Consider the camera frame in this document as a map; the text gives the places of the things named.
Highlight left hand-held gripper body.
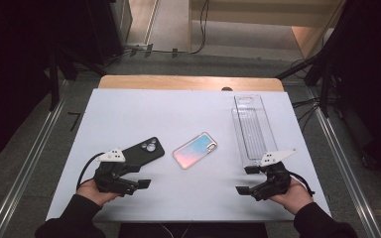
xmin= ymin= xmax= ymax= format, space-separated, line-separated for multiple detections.
xmin=93 ymin=148 xmax=140 ymax=196

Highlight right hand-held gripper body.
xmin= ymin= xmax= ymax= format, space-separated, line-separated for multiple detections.
xmin=249 ymin=149 xmax=298 ymax=202

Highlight black phone case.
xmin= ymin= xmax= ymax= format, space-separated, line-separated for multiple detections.
xmin=120 ymin=136 xmax=166 ymax=167

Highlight clear plastic rack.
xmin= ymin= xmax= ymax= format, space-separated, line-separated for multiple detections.
xmin=232 ymin=93 xmax=279 ymax=169

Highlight iridescent phone case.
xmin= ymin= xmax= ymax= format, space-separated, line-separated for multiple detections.
xmin=172 ymin=131 xmax=219 ymax=171

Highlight person's left hand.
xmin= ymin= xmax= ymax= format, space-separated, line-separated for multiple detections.
xmin=75 ymin=178 xmax=121 ymax=208

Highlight person's right hand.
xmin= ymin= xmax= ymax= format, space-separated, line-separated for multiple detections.
xmin=268 ymin=178 xmax=315 ymax=216

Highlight white table board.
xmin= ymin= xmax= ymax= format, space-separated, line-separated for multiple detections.
xmin=45 ymin=87 xmax=332 ymax=223

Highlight person's dark lap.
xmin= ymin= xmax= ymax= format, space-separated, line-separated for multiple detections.
xmin=117 ymin=222 xmax=269 ymax=238

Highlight wooden table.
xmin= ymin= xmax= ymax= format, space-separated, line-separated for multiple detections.
xmin=97 ymin=74 xmax=285 ymax=93

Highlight black metal stand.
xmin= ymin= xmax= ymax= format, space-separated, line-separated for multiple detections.
xmin=47 ymin=49 xmax=80 ymax=112

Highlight black tripod stand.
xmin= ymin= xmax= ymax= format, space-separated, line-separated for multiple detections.
xmin=275 ymin=33 xmax=336 ymax=118

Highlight black curtain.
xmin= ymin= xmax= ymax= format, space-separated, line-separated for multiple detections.
xmin=0 ymin=0 xmax=90 ymax=168
xmin=323 ymin=0 xmax=381 ymax=179

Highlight black cabinet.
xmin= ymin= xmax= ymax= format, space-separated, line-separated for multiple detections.
xmin=84 ymin=0 xmax=126 ymax=66

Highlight beige wooden shelf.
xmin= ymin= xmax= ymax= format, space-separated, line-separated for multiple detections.
xmin=188 ymin=0 xmax=346 ymax=60

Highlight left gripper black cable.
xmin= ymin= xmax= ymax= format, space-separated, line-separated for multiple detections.
xmin=75 ymin=152 xmax=106 ymax=191

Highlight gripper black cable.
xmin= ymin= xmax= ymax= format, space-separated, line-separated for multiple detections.
xmin=288 ymin=171 xmax=317 ymax=198
xmin=75 ymin=152 xmax=106 ymax=191

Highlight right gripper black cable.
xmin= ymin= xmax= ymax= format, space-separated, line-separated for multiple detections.
xmin=288 ymin=171 xmax=317 ymax=198

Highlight metal floor rail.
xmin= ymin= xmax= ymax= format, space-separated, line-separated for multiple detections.
xmin=305 ymin=86 xmax=381 ymax=238
xmin=0 ymin=79 xmax=69 ymax=238

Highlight black floor cables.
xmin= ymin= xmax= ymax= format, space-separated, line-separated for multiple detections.
xmin=292 ymin=95 xmax=323 ymax=134

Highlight hanging black cable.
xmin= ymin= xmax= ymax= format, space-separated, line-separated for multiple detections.
xmin=190 ymin=0 xmax=211 ymax=56

